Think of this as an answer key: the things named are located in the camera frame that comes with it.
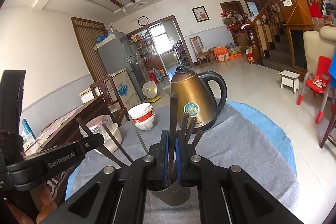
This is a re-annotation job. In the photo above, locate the teal thermos bottle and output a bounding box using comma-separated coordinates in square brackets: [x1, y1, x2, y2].
[22, 119, 35, 139]

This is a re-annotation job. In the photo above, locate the dark wooden side table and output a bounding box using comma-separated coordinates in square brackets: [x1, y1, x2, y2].
[23, 74, 131, 204]

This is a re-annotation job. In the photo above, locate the white pot with plastic bag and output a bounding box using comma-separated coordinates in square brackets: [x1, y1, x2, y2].
[76, 115, 122, 153]

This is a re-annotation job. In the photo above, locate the white electric fan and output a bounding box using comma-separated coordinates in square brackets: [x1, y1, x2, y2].
[142, 81, 161, 103]

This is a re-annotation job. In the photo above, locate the grey towel table cloth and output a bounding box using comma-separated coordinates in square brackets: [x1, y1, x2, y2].
[66, 101, 298, 223]

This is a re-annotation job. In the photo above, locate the person's left hand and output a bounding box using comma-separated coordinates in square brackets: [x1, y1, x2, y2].
[4, 184, 57, 224]

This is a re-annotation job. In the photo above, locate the round wall clock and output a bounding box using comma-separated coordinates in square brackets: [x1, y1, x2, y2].
[138, 16, 149, 26]

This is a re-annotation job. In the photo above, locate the small white stool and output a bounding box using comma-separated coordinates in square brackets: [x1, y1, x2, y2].
[279, 70, 300, 94]

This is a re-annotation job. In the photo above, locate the gold electric kettle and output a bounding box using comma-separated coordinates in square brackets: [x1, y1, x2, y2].
[170, 65, 227, 131]

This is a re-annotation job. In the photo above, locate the dark chopstick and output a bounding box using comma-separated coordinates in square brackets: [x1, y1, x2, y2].
[128, 115, 149, 155]
[191, 130, 203, 148]
[167, 93, 178, 186]
[102, 123, 134, 163]
[185, 117, 197, 144]
[181, 113, 189, 136]
[76, 118, 127, 167]

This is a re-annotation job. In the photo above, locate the framed wall picture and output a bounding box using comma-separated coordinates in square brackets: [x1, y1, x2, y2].
[192, 6, 209, 23]

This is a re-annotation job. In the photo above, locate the red and white bowl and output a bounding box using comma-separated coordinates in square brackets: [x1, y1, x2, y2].
[128, 102, 155, 131]

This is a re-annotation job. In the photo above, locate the grey refrigerator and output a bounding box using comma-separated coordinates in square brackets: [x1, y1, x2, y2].
[94, 31, 149, 101]

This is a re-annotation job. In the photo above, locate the dark grey utensil holder cup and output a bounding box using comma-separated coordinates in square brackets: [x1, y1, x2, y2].
[149, 181, 191, 206]

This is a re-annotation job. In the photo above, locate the blue table cover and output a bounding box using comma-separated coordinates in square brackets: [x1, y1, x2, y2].
[227, 101, 297, 174]

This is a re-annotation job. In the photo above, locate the white chest freezer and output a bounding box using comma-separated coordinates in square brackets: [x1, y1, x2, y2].
[79, 69, 141, 109]

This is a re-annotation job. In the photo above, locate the red child chair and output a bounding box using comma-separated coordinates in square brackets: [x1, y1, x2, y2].
[297, 56, 335, 123]

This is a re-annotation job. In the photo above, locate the wooden chair by wall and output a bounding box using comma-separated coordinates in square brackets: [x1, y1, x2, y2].
[190, 36, 212, 67]

